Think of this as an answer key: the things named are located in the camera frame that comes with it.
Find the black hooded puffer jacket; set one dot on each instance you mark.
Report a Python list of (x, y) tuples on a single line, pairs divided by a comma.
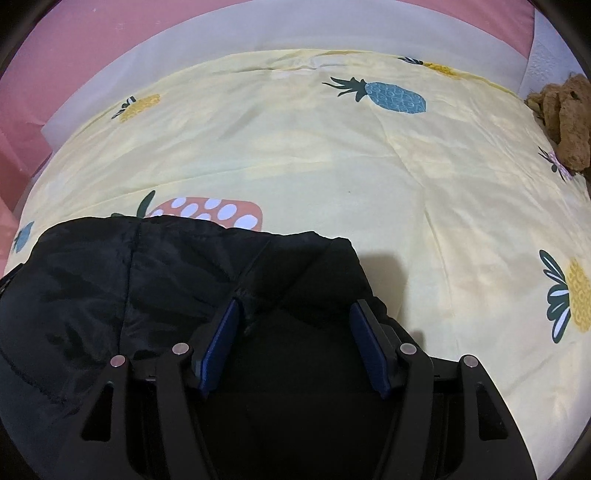
[(115, 286)]

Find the yellow fruit print bedsheet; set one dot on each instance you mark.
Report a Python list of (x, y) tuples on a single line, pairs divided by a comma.
[(323, 184)]

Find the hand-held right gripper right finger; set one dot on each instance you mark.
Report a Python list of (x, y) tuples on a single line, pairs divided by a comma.
[(369, 350)]

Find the white mattress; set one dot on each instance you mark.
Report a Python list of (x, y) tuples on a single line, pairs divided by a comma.
[(231, 37)]

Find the brown plush toy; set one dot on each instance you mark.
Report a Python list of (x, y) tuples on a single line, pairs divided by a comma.
[(572, 129)]

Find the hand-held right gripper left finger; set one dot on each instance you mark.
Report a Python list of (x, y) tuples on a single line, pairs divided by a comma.
[(221, 341)]

